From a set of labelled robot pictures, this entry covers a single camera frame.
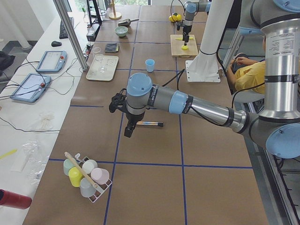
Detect red bottle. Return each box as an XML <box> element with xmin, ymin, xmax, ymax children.
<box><xmin>0</xmin><ymin>189</ymin><xmax>32</xmax><ymax>210</ymax></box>

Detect green bowl of ice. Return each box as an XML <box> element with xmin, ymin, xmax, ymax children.
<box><xmin>114</xmin><ymin>26</ymin><xmax>128</xmax><ymax>38</ymax></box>

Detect light blue cup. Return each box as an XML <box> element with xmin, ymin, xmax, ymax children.
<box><xmin>145</xmin><ymin>59</ymin><xmax>155</xmax><ymax>73</ymax></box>

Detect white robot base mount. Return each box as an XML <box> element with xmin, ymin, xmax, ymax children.
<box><xmin>186</xmin><ymin>0</ymin><xmax>234</xmax><ymax>83</ymax></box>

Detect yellow lemon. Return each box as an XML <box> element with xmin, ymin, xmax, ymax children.
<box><xmin>169</xmin><ymin>15</ymin><xmax>177</xmax><ymax>23</ymax></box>
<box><xmin>176</xmin><ymin>14</ymin><xmax>181</xmax><ymax>21</ymax></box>

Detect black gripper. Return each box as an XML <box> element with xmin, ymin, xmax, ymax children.
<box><xmin>176</xmin><ymin>20</ymin><xmax>193</xmax><ymax>45</ymax></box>
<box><xmin>124</xmin><ymin>112</ymin><xmax>145</xmax><ymax>138</ymax></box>

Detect grey folded cloth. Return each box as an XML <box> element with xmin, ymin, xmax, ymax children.
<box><xmin>105</xmin><ymin>43</ymin><xmax>119</xmax><ymax>53</ymax></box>

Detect steel muddler black tip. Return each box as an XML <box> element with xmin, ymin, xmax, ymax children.
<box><xmin>137</xmin><ymin>121</ymin><xmax>164</xmax><ymax>127</ymax></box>

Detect wooden rack handle stick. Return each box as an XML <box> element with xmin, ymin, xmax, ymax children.
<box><xmin>64</xmin><ymin>151</ymin><xmax>98</xmax><ymax>189</ymax></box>

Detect yellow cup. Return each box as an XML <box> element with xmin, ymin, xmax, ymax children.
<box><xmin>68</xmin><ymin>167</ymin><xmax>83</xmax><ymax>188</ymax></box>

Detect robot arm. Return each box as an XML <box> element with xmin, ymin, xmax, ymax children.
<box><xmin>123</xmin><ymin>0</ymin><xmax>300</xmax><ymax>158</ymax></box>
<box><xmin>176</xmin><ymin>0</ymin><xmax>211</xmax><ymax>46</ymax></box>

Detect white cup in rack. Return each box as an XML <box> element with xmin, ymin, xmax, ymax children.
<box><xmin>82</xmin><ymin>159</ymin><xmax>98</xmax><ymax>174</ymax></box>

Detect blue teach pendant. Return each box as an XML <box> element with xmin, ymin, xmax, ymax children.
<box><xmin>36</xmin><ymin>51</ymin><xmax>67</xmax><ymax>73</ymax></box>
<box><xmin>10</xmin><ymin>73</ymin><xmax>52</xmax><ymax>103</ymax></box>

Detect white wire cup rack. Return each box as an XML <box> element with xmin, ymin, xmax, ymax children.
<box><xmin>75</xmin><ymin>153</ymin><xmax>112</xmax><ymax>203</ymax></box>

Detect wooden cup tree stand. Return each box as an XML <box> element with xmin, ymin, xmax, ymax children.
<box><xmin>108</xmin><ymin>0</ymin><xmax>122</xmax><ymax>20</ymax></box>

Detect white gloves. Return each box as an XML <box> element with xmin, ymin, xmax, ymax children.
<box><xmin>31</xmin><ymin>111</ymin><xmax>55</xmax><ymax>131</ymax></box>

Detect person in yellow shirt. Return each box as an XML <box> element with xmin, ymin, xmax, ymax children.
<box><xmin>225</xmin><ymin>37</ymin><xmax>268</xmax><ymax>92</ymax></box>

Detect black keyboard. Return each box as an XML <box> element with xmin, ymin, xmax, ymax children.
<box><xmin>59</xmin><ymin>17</ymin><xmax>74</xmax><ymax>39</ymax></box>

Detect cream bear tray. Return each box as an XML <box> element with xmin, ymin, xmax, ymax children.
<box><xmin>86</xmin><ymin>55</ymin><xmax>119</xmax><ymax>82</ymax></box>

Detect pink cup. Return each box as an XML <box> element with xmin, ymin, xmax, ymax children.
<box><xmin>90</xmin><ymin>168</ymin><xmax>110</xmax><ymax>185</ymax></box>

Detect grey translucent cup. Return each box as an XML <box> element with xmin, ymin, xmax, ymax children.
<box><xmin>80</xmin><ymin>178</ymin><xmax>96</xmax><ymax>198</ymax></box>

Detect clear wine glass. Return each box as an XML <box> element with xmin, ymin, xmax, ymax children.
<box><xmin>92</xmin><ymin>47</ymin><xmax>105</xmax><ymax>73</ymax></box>

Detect crumpled clear plastic bag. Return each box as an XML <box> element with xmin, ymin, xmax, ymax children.
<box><xmin>22</xmin><ymin>139</ymin><xmax>49</xmax><ymax>187</ymax></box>

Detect metal ice scoop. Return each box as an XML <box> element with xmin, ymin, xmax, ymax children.
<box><xmin>118</xmin><ymin>18</ymin><xmax>139</xmax><ymax>27</ymax></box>

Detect black computer mouse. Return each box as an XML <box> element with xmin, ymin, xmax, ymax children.
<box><xmin>51</xmin><ymin>41</ymin><xmax>62</xmax><ymax>47</ymax></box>

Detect far blue teach pendant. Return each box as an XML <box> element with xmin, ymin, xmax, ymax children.
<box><xmin>36</xmin><ymin>51</ymin><xmax>67</xmax><ymax>73</ymax></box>

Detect near blue teach pendant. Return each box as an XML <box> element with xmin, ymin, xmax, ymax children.
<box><xmin>10</xmin><ymin>73</ymin><xmax>52</xmax><ymax>103</ymax></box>

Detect wooden cutting board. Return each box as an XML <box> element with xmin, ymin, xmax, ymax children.
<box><xmin>170</xmin><ymin>35</ymin><xmax>198</xmax><ymax>57</ymax></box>

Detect mint green cup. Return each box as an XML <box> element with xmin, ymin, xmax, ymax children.
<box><xmin>63</xmin><ymin>158</ymin><xmax>74</xmax><ymax>176</ymax></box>

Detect lemon slice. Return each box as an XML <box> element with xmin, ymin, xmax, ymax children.
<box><xmin>181</xmin><ymin>45</ymin><xmax>188</xmax><ymax>50</ymax></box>

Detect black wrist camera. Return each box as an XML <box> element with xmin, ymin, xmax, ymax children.
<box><xmin>109</xmin><ymin>88</ymin><xmax>128</xmax><ymax>113</ymax></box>

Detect aluminium frame post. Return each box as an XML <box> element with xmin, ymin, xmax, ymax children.
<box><xmin>53</xmin><ymin>0</ymin><xmax>88</xmax><ymax>71</ymax></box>

